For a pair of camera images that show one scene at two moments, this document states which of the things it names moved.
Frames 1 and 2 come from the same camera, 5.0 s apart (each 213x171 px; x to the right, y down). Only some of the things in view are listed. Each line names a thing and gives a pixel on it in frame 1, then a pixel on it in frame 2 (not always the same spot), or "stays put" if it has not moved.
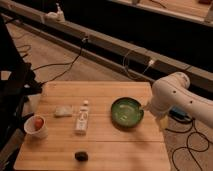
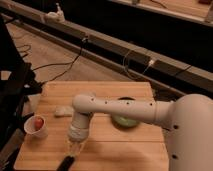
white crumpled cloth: (63, 110) stays put
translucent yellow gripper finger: (164, 123) -> (74, 148)
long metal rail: (111, 51) stays put
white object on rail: (57, 16) stays put
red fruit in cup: (38, 123) stays put
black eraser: (81, 156) -> (66, 163)
